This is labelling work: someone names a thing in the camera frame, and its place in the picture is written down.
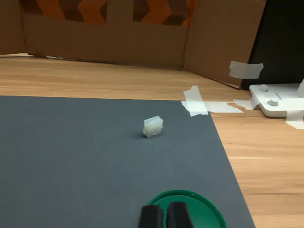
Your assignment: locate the small white plastic terminal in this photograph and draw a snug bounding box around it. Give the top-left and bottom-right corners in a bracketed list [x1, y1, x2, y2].
[142, 115, 164, 138]

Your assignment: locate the round green lid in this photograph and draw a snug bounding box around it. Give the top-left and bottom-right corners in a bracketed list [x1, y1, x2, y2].
[146, 189, 228, 228]

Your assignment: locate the dark grey mat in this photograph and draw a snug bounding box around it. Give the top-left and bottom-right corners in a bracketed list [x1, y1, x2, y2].
[0, 95, 256, 228]

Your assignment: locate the white tape strip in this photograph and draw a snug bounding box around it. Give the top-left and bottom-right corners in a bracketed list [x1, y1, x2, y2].
[180, 101, 244, 114]
[232, 98, 262, 111]
[183, 85, 209, 117]
[229, 60, 264, 80]
[285, 110, 304, 130]

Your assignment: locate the brown cardboard partition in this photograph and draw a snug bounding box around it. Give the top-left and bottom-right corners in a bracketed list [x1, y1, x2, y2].
[0, 0, 267, 89]

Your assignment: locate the black flat panel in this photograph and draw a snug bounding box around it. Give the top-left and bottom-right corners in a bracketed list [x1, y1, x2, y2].
[241, 0, 304, 90]

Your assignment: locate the small white bracket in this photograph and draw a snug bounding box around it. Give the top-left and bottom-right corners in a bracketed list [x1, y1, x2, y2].
[248, 78, 304, 117]

